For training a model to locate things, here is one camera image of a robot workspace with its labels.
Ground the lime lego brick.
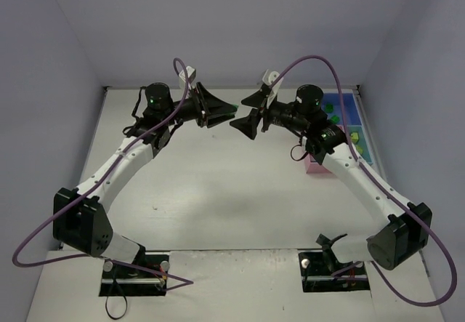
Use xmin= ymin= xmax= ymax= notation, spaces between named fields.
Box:
xmin=350 ymin=132 xmax=360 ymax=144
xmin=355 ymin=145 xmax=363 ymax=155

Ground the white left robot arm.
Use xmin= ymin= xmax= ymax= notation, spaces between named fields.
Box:
xmin=52 ymin=67 xmax=237 ymax=265

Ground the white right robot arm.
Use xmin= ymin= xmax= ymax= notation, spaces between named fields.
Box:
xmin=231 ymin=70 xmax=432 ymax=270

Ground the pink plastic bin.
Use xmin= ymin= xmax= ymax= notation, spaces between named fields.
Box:
xmin=305 ymin=124 xmax=347 ymax=174

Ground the light blue plastic bin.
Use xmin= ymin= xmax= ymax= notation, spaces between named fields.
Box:
xmin=348 ymin=125 xmax=373 ymax=165

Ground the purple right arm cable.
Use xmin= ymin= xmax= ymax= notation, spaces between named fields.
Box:
xmin=279 ymin=55 xmax=458 ymax=307

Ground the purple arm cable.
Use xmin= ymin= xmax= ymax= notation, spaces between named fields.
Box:
xmin=12 ymin=57 xmax=193 ymax=287
xmin=279 ymin=55 xmax=458 ymax=307

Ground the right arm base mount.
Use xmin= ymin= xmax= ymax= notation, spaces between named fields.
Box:
xmin=298 ymin=250 xmax=370 ymax=293

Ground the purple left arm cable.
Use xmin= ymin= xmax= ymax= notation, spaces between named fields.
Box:
xmin=12 ymin=57 xmax=193 ymax=287

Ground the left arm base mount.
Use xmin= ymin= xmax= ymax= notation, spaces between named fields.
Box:
xmin=99 ymin=253 xmax=170 ymax=297

